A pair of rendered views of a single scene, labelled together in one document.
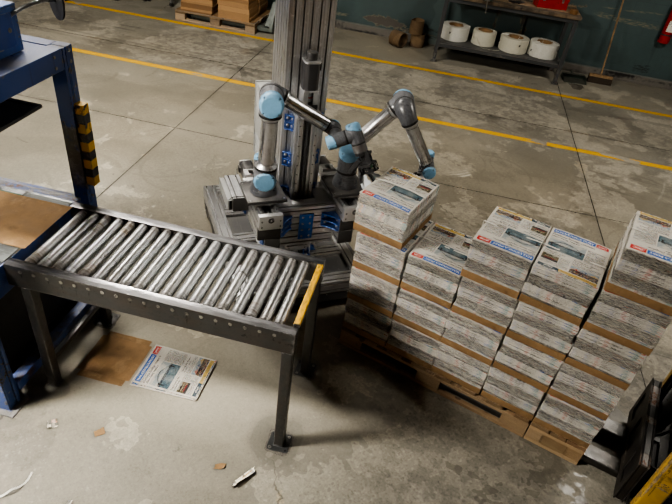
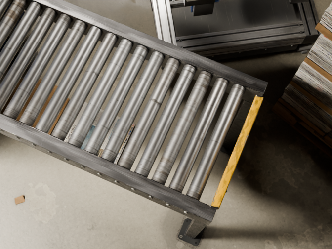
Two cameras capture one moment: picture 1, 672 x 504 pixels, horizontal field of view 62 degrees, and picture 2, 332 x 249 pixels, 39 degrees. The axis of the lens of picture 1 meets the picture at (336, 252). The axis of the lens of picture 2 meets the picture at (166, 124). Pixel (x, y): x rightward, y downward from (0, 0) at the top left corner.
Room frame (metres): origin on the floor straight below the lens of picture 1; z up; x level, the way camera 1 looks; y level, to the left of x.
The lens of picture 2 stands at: (1.45, 0.23, 2.36)
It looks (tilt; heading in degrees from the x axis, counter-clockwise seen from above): 72 degrees down; 15
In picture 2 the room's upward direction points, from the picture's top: 1 degrees clockwise
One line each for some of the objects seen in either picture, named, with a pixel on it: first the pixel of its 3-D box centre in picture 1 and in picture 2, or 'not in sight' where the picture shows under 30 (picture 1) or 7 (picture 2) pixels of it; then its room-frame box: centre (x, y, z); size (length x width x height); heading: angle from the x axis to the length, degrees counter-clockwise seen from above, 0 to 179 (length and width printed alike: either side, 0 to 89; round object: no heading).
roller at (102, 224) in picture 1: (83, 243); not in sight; (2.07, 1.20, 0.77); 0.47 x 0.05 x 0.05; 173
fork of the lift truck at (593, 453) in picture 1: (523, 420); not in sight; (2.00, -1.14, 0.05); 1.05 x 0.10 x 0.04; 64
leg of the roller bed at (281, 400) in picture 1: (283, 399); (196, 225); (1.68, 0.14, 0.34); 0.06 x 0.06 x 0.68; 83
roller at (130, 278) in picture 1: (146, 259); (38, 65); (2.03, 0.88, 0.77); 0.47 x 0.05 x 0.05; 173
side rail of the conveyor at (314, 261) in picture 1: (195, 241); (102, 28); (2.26, 0.71, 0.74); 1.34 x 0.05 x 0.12; 83
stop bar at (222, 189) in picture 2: (309, 293); (238, 150); (1.91, 0.09, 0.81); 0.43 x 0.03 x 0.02; 173
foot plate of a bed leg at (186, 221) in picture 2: (279, 441); (191, 231); (1.68, 0.14, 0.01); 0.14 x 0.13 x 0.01; 173
